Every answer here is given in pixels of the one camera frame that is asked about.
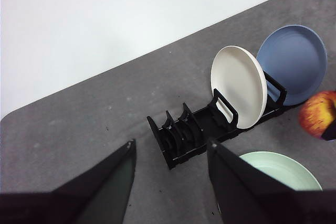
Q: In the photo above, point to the green plate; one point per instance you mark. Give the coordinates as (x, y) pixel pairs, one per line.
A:
(278, 169)

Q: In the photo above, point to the red yellow apple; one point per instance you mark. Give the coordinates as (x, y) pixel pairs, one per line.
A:
(315, 113)

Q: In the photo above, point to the blue plate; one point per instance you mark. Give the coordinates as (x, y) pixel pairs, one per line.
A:
(291, 61)

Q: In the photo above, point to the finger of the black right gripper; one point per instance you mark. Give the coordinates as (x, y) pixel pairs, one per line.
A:
(331, 133)

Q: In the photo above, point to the black plate rack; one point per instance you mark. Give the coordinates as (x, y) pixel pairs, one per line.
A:
(199, 119)

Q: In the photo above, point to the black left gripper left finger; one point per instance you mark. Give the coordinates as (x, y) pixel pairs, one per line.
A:
(78, 203)

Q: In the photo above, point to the white plate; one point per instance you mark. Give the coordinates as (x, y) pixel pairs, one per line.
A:
(236, 82)

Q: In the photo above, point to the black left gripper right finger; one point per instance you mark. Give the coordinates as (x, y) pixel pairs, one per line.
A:
(249, 197)

